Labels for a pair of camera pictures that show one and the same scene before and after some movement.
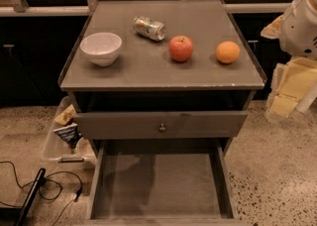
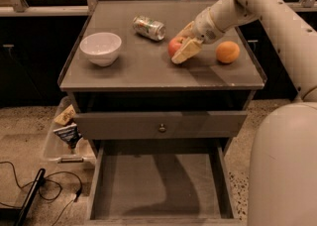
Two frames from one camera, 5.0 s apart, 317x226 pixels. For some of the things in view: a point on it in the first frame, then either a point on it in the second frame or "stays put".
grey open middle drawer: [162, 182] stays put
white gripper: [299, 29] → [205, 29]
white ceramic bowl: [101, 48] stays put
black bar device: [40, 180] stays put
